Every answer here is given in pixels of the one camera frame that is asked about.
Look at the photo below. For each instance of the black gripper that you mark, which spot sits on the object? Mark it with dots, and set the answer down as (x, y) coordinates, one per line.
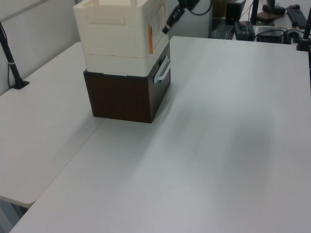
(185, 3)

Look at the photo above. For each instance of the cream cabinet door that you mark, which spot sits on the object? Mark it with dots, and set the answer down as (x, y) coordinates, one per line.
(159, 26)

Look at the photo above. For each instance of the cream plastic cabinet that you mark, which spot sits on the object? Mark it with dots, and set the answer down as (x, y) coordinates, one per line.
(109, 36)

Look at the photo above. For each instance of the clear glass cup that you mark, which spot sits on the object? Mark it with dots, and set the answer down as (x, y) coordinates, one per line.
(218, 34)

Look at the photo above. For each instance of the brown cardboard box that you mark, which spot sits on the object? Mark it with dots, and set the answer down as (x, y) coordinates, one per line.
(220, 8)

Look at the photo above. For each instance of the black computer case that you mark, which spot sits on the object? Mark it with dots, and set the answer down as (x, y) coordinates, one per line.
(234, 13)

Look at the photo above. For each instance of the black device with green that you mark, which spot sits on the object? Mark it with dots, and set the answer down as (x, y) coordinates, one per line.
(245, 30)

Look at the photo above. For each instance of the thin black upright pole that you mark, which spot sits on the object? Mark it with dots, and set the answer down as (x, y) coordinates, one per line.
(254, 12)

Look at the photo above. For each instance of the brown wooden board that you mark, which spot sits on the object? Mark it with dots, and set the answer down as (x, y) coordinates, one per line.
(266, 17)

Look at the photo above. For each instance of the dark brown drawer box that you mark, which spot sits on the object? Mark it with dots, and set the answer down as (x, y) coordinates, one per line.
(121, 97)

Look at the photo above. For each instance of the black flat electronics box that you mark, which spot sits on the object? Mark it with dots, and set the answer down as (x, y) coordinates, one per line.
(270, 35)

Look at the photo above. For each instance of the black monitor stand base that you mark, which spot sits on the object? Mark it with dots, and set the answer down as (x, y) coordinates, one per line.
(273, 8)

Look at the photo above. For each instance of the black keyboard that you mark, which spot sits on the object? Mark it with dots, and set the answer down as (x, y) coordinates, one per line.
(297, 15)

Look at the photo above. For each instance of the black clamp camera mount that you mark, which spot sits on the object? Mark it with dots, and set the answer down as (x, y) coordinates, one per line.
(305, 36)

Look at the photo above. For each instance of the black camera stand pole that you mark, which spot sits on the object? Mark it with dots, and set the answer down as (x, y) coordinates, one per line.
(11, 63)

